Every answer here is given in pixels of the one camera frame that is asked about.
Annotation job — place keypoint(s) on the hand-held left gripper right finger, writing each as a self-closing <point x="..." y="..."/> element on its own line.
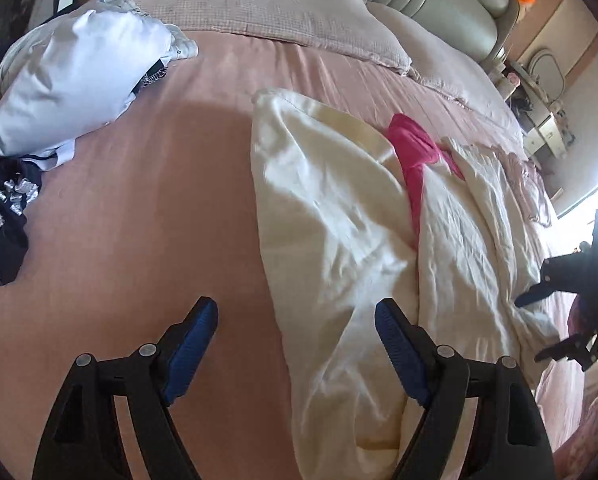
<point x="401" y="350"/>

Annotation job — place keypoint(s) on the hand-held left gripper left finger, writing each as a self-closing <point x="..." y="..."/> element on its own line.
<point x="191" y="345"/>

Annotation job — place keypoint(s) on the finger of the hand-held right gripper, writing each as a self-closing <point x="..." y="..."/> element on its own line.
<point x="529" y="299"/>
<point x="559" y="349"/>

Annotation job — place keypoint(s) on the cream garment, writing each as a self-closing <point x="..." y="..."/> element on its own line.
<point x="329" y="220"/>

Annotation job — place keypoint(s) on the red garment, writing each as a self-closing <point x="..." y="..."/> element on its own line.
<point x="411" y="160"/>

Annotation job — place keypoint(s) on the light pink quilt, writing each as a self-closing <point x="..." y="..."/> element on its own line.
<point x="534" y="185"/>

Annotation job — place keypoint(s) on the white dressing table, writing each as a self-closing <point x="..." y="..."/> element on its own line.
<point x="544" y="135"/>

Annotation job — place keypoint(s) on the black garment with silver print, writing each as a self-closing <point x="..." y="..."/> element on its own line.
<point x="4" y="240"/>

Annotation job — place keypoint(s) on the pink pillow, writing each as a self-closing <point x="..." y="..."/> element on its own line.
<point x="444" y="60"/>
<point x="254" y="10"/>

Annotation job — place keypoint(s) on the dark navy printed cloth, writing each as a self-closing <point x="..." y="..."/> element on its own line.
<point x="154" y="76"/>

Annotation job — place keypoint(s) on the white garment pile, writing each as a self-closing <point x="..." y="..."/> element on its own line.
<point x="79" y="70"/>

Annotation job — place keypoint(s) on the white rounded frame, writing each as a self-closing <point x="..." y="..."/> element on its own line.
<point x="544" y="75"/>

